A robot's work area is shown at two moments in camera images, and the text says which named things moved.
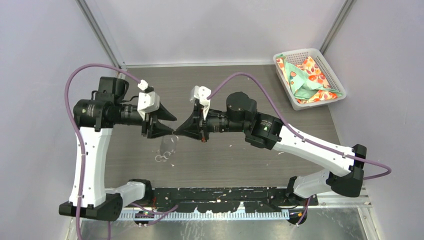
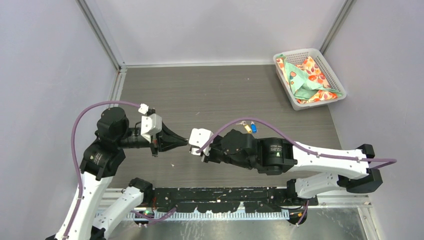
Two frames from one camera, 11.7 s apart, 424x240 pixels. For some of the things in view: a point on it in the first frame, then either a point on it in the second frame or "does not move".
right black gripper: (196, 126) to (209, 157)
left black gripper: (156, 129) to (169, 139)
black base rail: (227, 200) does not move
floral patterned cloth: (307, 82) does not move
